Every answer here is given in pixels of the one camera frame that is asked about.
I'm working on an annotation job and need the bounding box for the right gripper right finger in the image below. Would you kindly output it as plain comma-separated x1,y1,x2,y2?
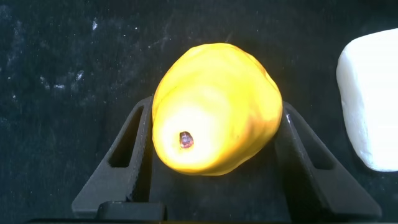
273,101,382,222

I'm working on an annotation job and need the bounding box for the white soap bar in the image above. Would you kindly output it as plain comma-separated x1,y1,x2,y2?
335,27,398,172

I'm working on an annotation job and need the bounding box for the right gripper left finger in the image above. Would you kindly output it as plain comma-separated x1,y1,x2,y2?
71,96,155,218

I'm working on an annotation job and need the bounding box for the yellow pear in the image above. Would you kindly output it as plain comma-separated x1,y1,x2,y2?
151,42,284,177

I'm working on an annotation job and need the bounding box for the black tablecloth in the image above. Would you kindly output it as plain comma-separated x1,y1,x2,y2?
0,0,398,224

